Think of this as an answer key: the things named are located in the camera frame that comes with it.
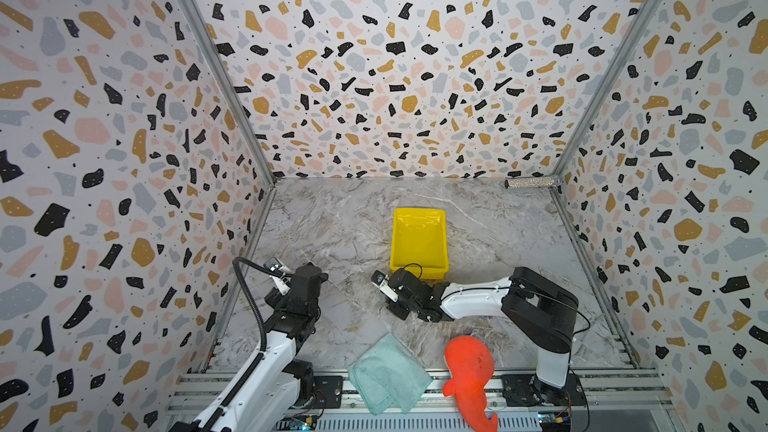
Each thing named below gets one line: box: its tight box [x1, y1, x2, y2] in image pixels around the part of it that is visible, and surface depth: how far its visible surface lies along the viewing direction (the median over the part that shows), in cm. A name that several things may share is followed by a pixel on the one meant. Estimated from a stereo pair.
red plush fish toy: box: [442, 336, 498, 432], surface depth 72 cm
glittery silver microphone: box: [504, 177, 557, 189], surface depth 123 cm
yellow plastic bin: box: [390, 208, 449, 280], surface depth 104 cm
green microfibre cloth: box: [348, 332, 433, 415], surface depth 77 cm
